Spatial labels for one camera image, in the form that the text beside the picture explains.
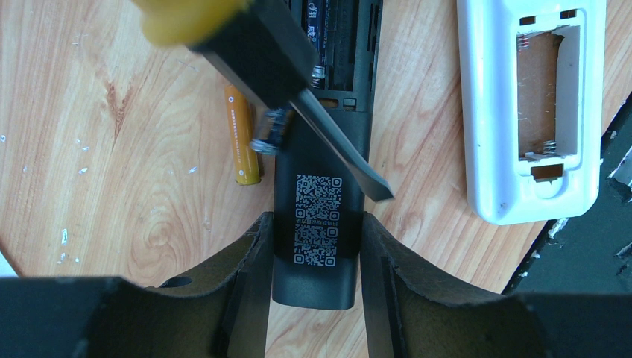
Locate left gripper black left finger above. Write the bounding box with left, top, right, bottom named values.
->
left=1, top=213, right=274, bottom=357

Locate black remote control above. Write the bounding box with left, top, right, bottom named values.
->
left=272, top=1, right=382, bottom=310

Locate white remote battery bay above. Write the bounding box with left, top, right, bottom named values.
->
left=457, top=1, right=607, bottom=225

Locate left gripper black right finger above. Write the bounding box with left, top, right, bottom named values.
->
left=360, top=213, right=631, bottom=357

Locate yellow handled screwdriver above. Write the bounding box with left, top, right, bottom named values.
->
left=134, top=1, right=394, bottom=202

